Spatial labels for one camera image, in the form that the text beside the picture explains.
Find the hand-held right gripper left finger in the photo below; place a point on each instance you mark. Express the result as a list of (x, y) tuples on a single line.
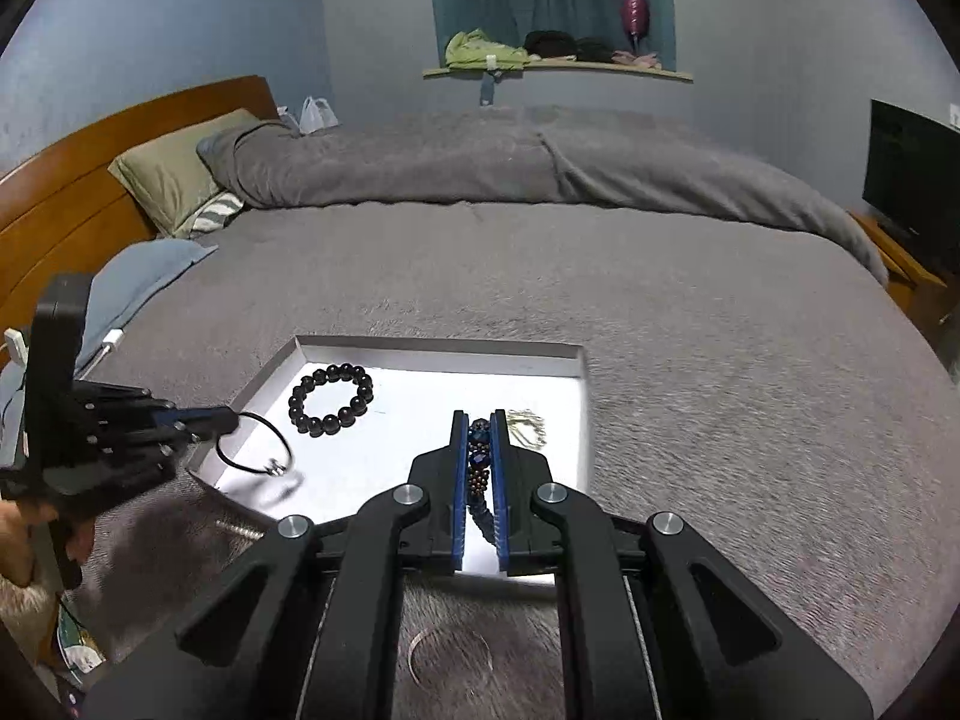
[(457, 495)]

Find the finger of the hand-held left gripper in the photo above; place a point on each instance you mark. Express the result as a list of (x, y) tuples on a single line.
[(202, 417), (150, 446)]

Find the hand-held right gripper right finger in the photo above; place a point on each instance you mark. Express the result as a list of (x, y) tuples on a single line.
[(501, 495)]

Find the grey cardboard tray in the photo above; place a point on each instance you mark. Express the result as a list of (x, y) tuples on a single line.
[(420, 390)]

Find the person's left forearm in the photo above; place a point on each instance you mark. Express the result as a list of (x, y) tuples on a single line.
[(22, 615)]

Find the person's left hand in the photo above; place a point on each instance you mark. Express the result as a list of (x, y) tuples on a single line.
[(19, 540)]

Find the gold pearl brooch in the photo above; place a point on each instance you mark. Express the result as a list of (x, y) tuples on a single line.
[(529, 431)]

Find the white charger plug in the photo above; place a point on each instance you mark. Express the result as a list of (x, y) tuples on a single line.
[(111, 343)]

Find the blue-grey blanket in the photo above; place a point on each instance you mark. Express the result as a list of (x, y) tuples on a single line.
[(142, 270)]

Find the striped pillow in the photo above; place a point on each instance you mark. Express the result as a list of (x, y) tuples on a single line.
[(214, 214)]

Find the wooden headboard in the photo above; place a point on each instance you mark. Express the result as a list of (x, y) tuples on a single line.
[(67, 202)]

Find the grey fleece bed blanket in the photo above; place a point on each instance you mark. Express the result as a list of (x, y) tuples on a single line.
[(712, 405)]

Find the olive green pillow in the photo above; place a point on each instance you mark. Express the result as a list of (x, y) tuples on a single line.
[(172, 165)]

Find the white plastic bag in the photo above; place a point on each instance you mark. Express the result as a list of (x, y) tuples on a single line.
[(315, 116)]

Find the grey duvet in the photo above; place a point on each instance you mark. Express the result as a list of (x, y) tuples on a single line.
[(487, 157)]

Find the wooden windowsill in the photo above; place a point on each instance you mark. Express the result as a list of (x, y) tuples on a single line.
[(570, 71)]

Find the white hook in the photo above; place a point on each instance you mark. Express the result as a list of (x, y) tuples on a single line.
[(492, 64)]

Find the light green cloth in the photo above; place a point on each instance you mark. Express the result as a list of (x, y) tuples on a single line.
[(480, 49)]

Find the black cloth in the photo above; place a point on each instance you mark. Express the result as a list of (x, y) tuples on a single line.
[(559, 45)]

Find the pink cloth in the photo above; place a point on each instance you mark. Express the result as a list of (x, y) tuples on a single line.
[(637, 58)]

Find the wooden television stand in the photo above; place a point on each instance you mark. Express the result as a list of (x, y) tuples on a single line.
[(892, 255)]

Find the pink balloon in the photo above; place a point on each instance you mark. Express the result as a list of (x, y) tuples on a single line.
[(635, 15)]

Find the black television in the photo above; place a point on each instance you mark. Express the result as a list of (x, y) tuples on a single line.
[(911, 172)]

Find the white wall socket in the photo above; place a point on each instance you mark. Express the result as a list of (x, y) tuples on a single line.
[(954, 116)]

